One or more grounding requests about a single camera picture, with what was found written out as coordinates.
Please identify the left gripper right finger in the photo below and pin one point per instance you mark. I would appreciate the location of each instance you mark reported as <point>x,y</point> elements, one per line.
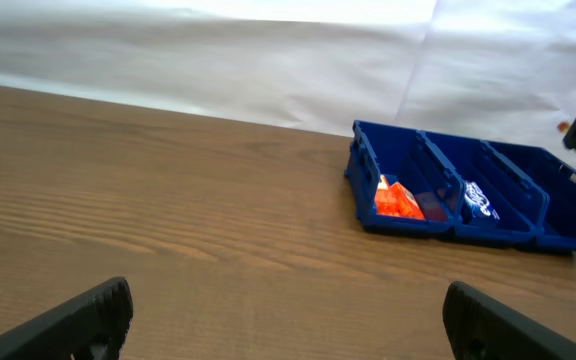
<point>498,330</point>

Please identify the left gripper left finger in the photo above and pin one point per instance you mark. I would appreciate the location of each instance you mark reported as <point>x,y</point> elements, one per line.
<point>68,325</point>

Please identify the blue candy pack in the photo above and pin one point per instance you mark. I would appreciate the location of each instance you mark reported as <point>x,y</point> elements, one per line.
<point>478,202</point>

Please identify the orange candy box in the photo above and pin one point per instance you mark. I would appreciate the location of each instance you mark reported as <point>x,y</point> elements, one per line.
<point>405,202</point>
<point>382,192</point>

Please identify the blue tray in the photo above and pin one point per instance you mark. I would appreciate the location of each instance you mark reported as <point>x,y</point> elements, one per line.
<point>398,150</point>

